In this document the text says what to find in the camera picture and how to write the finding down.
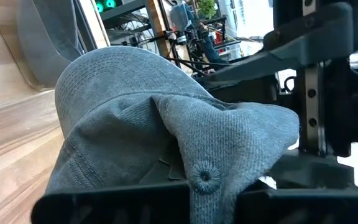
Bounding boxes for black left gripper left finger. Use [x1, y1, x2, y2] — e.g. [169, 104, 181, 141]
[31, 155, 191, 224]

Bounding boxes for wooden shelf post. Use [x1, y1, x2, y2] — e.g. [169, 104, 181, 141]
[144, 0, 173, 58]

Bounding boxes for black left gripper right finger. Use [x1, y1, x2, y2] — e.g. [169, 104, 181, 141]
[236, 182, 358, 224]

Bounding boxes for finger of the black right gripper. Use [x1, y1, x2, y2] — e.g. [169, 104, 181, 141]
[211, 2, 354, 82]
[259, 149, 356, 189]

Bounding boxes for blue-grey baseball cap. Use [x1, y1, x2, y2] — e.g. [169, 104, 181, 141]
[44, 45, 301, 224]
[16, 0, 85, 90]

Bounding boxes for green leafy plant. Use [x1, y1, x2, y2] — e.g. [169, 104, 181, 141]
[197, 0, 218, 20]

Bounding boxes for computer with teal fans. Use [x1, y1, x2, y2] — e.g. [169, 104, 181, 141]
[93, 0, 117, 14]

